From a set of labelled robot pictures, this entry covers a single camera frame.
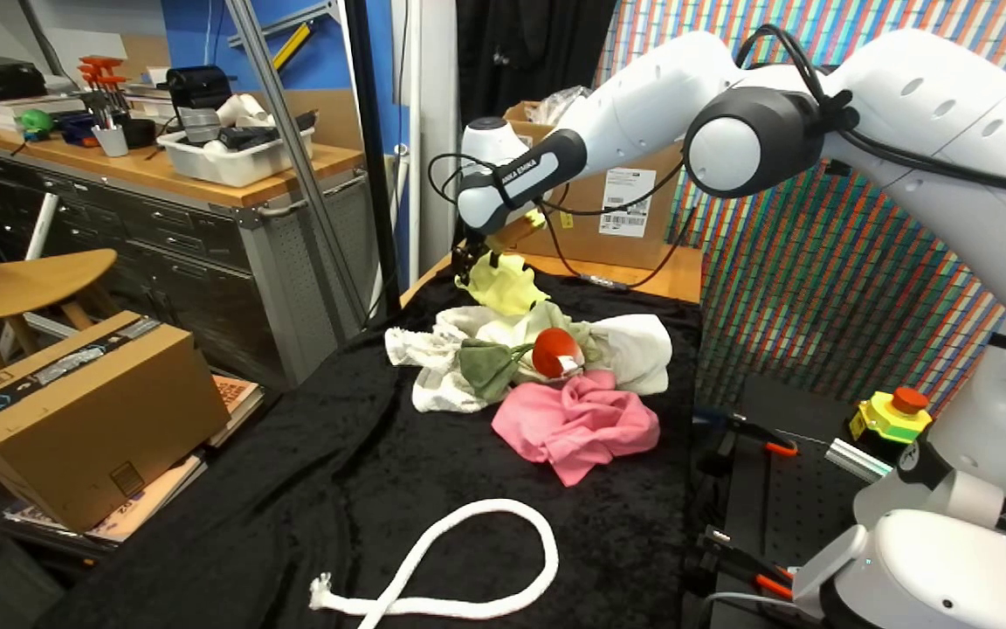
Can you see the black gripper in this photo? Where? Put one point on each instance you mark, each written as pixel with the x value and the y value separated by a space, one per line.
pixel 469 247

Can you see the yellow cloth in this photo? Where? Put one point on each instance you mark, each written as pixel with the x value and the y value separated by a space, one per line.
pixel 504 285

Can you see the red white ball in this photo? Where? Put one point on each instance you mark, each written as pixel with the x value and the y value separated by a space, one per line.
pixel 557 355

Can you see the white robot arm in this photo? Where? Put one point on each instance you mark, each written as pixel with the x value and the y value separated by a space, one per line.
pixel 929 122

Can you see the white shirt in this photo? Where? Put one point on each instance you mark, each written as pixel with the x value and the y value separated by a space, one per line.
pixel 630 346

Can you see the pale green cloth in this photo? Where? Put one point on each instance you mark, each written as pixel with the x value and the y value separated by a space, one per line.
pixel 490 368

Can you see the cardboard box behind table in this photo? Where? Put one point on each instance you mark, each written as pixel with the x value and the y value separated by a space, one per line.
pixel 618 217

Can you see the pink cloth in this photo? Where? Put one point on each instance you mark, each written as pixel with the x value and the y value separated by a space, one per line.
pixel 576 426

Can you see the white plastic tray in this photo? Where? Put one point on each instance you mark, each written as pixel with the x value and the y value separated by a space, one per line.
pixel 223 164

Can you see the wooden workbench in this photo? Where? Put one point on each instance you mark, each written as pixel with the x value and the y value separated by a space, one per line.
pixel 268 273

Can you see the black table cloth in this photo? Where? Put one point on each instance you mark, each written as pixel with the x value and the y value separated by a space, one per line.
pixel 343 475

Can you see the silver tripod pole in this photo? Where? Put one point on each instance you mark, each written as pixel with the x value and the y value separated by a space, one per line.
pixel 299 160

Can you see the emergency stop button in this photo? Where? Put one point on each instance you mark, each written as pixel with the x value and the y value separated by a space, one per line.
pixel 896 418

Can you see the wooden stool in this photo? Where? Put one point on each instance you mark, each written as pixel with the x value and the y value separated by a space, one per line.
pixel 59 282

